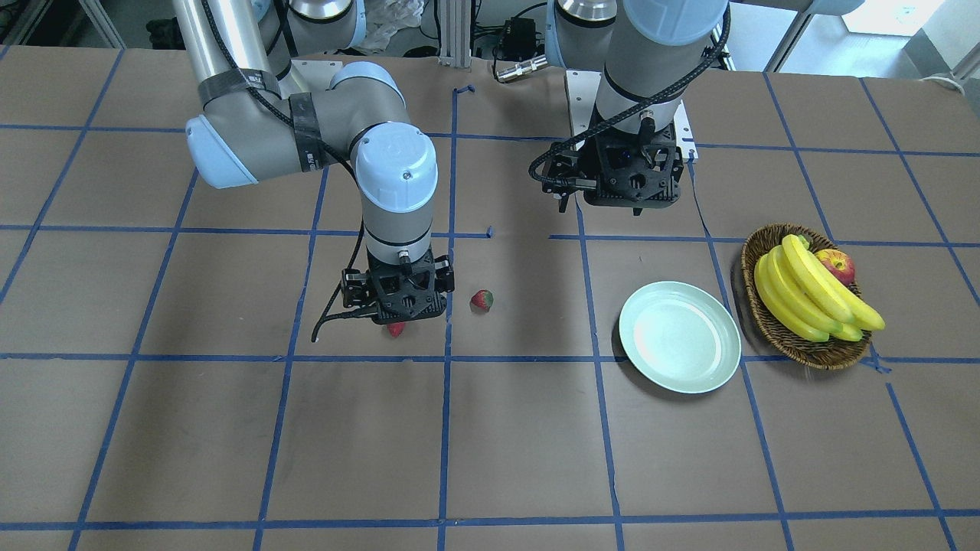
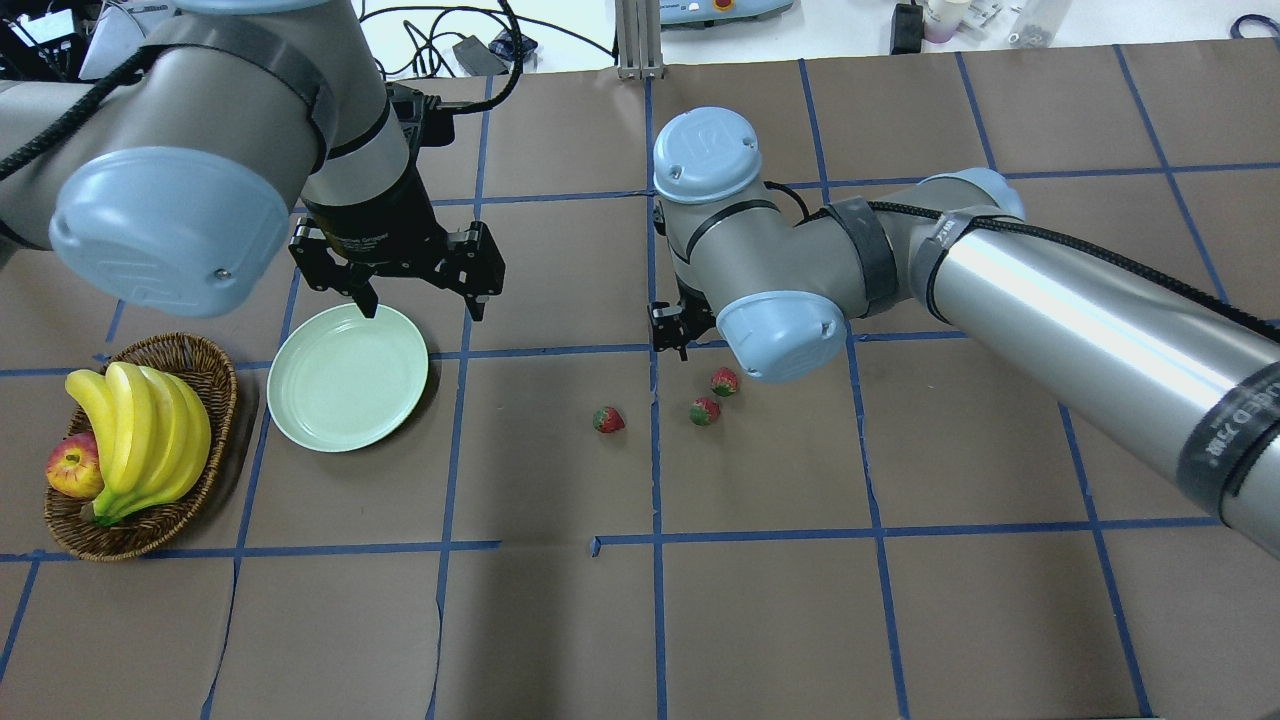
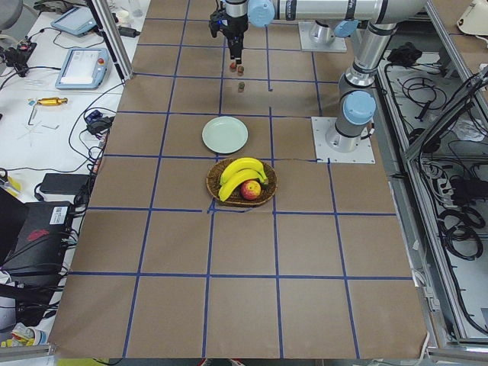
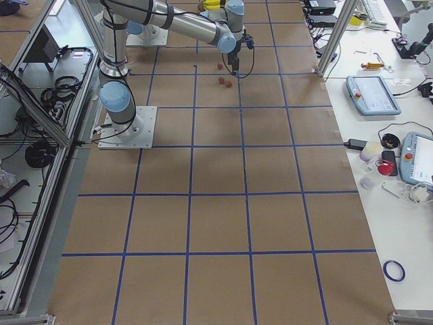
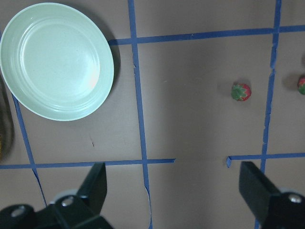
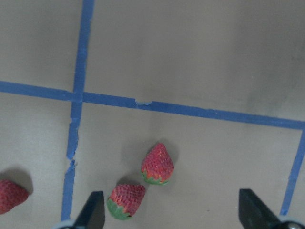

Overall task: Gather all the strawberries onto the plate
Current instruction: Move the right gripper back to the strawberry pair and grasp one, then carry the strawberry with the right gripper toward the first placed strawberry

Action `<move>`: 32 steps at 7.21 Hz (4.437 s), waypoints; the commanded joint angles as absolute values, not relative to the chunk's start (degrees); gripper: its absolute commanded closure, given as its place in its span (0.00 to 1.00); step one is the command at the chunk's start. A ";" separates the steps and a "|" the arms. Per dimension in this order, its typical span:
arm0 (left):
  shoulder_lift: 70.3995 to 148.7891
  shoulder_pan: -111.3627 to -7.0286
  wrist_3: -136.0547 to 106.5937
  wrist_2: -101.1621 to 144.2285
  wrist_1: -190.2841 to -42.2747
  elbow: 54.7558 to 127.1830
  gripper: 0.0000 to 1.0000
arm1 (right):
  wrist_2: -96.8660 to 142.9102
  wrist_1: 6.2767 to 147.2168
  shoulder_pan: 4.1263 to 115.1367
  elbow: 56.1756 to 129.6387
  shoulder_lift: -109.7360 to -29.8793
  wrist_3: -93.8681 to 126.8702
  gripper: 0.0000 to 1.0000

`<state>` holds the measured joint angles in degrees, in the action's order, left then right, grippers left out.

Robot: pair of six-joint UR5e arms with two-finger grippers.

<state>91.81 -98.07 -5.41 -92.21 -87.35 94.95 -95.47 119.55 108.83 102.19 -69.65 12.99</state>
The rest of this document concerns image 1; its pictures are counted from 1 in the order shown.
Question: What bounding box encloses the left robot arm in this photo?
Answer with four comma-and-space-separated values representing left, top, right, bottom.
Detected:
528, 1, 730, 215

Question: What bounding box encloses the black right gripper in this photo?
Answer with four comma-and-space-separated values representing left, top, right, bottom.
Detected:
341, 253, 455, 325

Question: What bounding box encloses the red yellow apple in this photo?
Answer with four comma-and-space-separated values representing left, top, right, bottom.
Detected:
815, 248, 855, 286

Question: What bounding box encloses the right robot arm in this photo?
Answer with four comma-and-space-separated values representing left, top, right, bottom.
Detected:
174, 1, 454, 324

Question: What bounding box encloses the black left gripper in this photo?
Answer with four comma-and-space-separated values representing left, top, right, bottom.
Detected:
541, 123, 684, 213

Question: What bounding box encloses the light green plate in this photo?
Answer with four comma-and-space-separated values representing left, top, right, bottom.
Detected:
617, 280, 742, 394

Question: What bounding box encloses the red strawberry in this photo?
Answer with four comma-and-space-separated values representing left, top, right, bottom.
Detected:
386, 321, 407, 338
469, 289, 495, 311

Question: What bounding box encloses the woven wicker basket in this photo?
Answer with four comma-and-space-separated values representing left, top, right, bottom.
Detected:
733, 223, 873, 370

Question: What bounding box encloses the aluminium frame post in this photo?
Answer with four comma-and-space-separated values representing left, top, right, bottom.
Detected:
436, 1, 475, 70

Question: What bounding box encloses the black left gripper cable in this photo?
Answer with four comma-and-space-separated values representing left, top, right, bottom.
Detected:
528, 8, 732, 184

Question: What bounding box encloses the yellow banana bunch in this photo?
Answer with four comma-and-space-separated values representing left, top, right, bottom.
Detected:
755, 234, 886, 343

